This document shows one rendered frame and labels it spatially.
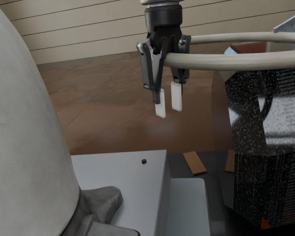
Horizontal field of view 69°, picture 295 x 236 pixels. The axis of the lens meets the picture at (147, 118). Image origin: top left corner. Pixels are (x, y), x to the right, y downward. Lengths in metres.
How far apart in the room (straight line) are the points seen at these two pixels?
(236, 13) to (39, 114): 7.05
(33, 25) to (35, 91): 8.37
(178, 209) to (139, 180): 0.08
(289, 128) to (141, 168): 0.59
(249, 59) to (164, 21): 0.17
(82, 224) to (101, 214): 0.04
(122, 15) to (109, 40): 0.84
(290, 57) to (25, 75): 0.40
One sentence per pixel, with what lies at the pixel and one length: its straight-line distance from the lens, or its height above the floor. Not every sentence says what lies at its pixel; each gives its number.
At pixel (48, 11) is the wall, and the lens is 8.19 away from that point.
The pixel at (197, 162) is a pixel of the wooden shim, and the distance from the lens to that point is 1.67.
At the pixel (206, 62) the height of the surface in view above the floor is 0.98.
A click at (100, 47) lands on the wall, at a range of 7.59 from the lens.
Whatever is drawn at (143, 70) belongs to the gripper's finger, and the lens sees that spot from 0.46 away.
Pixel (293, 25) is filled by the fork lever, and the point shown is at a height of 0.96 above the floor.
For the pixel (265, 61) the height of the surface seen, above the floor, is 0.97.
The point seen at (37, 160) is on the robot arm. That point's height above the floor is 1.00.
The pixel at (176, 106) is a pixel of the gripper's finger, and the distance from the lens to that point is 0.54.
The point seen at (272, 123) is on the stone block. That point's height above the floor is 0.69.
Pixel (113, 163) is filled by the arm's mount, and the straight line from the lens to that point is 0.37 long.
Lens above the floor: 1.08
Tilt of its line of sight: 26 degrees down
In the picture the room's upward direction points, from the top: 10 degrees counter-clockwise
